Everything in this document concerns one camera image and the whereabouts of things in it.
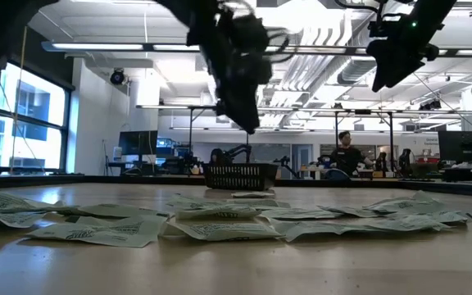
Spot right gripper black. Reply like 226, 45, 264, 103
366, 0, 458, 92

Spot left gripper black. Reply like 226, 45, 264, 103
186, 7, 273, 135

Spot black slotted plastic basket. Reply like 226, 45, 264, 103
202, 162, 279, 192

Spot person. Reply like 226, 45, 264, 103
329, 130, 374, 178
210, 147, 227, 165

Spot blue rounded chair back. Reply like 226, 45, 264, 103
324, 167, 352, 181

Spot black computer monitor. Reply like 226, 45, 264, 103
117, 130, 158, 156
438, 130, 472, 163

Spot scattered white paper packets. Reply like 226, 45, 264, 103
25, 216, 168, 249

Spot large glass window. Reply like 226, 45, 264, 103
0, 61, 72, 175

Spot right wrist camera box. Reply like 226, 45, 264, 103
383, 11, 421, 42

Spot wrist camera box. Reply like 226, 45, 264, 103
231, 14, 270, 57
383, 11, 421, 42

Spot silver ceiling air duct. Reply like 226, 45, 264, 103
336, 57, 384, 86

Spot black ceiling mounted camera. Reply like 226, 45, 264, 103
418, 99, 442, 111

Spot black metal rig frame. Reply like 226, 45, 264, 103
334, 108, 395, 165

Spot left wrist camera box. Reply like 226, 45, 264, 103
231, 14, 270, 57

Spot round black ceiling camera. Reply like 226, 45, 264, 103
109, 68, 126, 86

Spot black aluminium table frame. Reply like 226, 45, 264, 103
0, 174, 472, 198

